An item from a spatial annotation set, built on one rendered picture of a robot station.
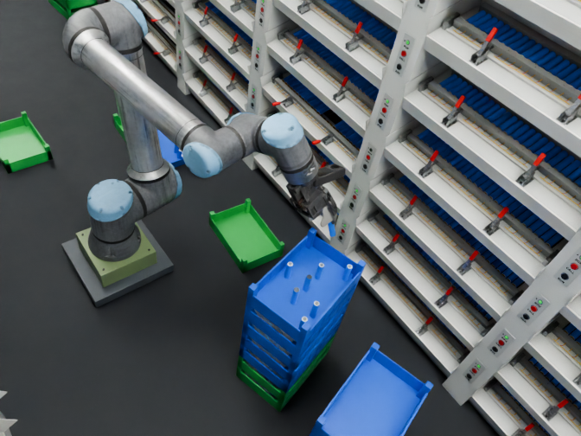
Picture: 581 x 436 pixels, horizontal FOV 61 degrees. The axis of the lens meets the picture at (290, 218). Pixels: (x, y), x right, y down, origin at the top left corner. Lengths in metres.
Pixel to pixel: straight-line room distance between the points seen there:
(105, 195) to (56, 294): 0.48
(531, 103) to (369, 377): 0.87
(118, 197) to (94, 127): 1.01
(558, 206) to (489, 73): 0.37
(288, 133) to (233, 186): 1.28
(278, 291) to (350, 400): 0.37
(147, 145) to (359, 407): 1.07
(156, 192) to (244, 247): 0.50
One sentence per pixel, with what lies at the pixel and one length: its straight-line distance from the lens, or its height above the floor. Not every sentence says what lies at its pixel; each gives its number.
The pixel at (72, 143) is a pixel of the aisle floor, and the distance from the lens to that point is 2.66.
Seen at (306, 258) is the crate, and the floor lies 0.48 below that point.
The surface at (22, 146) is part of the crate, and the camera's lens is 2.68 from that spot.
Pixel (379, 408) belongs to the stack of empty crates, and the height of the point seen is 0.32.
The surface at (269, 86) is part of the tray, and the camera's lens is 2.17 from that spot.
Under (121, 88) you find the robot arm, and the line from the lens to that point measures 1.35.
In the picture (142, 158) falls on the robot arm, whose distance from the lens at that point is 1.77.
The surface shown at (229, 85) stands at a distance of 2.47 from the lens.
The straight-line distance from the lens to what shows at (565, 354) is 1.64.
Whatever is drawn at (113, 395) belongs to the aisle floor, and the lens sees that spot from 1.83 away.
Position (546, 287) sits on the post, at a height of 0.69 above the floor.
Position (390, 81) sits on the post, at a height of 0.90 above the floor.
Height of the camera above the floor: 1.68
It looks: 47 degrees down
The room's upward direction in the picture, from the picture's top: 12 degrees clockwise
